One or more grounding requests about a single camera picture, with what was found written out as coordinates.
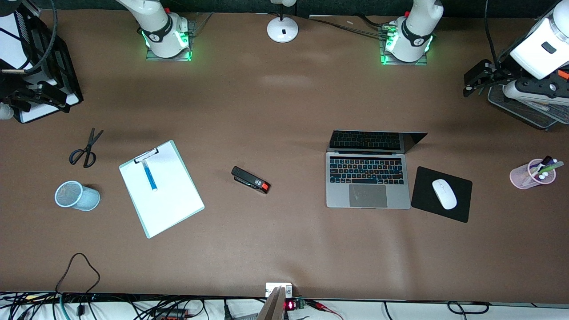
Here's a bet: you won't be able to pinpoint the wooden bar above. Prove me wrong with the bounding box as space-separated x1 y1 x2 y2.
257 286 288 320

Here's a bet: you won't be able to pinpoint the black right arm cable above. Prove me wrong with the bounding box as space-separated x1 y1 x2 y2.
18 0 61 74

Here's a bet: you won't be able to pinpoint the tangled cable bundle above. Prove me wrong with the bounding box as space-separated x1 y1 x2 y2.
0 291 207 320

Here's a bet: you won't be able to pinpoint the red clip lead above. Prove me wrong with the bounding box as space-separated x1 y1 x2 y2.
306 300 344 320

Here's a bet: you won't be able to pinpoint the green marker in cup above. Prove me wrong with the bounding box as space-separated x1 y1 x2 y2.
537 161 565 175

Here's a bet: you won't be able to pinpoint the white paper stack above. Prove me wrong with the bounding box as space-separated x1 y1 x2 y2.
20 91 72 124
0 24 30 68

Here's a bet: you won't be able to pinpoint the black scissors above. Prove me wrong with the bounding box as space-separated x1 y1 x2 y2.
69 128 104 168

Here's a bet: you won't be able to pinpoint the black base cable bundle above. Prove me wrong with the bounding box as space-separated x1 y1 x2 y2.
307 13 396 38

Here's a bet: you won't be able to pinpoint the pink mesh pen cup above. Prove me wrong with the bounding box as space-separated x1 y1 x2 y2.
509 159 557 190

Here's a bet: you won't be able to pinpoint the white computer mouse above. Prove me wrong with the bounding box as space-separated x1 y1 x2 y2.
432 179 458 210

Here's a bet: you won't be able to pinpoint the black looped cable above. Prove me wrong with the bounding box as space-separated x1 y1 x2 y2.
55 252 101 295

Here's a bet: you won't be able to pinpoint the white socket block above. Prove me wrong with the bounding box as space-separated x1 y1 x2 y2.
265 282 293 299

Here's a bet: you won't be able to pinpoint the black stapler red tip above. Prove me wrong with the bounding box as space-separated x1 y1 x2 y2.
231 166 271 194

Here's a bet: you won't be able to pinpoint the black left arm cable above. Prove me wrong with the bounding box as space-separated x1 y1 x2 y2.
484 0 504 68

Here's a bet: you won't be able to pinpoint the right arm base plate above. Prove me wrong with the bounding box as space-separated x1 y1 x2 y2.
145 19 197 62

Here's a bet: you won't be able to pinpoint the white lamp base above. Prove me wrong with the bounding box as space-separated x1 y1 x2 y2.
267 0 299 44

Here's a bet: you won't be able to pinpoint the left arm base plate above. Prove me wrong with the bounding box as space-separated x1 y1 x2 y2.
379 23 430 67

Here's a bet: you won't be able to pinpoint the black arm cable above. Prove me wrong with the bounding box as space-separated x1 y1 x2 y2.
18 0 61 74
484 0 504 68

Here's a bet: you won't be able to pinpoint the black cable loop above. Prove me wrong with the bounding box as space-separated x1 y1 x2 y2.
446 301 490 315

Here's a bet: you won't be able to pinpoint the blue mesh pen cup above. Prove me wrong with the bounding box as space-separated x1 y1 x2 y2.
55 180 101 212

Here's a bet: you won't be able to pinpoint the silver laptop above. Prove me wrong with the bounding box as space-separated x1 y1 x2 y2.
326 130 428 209

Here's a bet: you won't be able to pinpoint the grey mesh desk tray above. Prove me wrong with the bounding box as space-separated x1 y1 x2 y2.
488 84 569 132

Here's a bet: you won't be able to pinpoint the blue marker white cap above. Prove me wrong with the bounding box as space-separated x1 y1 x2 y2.
141 160 158 192

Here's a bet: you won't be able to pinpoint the black mouse pad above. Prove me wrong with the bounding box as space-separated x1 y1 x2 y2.
411 166 473 223

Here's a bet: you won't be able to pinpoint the black stacked paper tray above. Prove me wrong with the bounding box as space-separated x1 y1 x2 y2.
0 9 84 124

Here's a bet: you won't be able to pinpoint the teal clipboard with paper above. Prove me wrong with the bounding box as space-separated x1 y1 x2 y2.
119 140 205 239

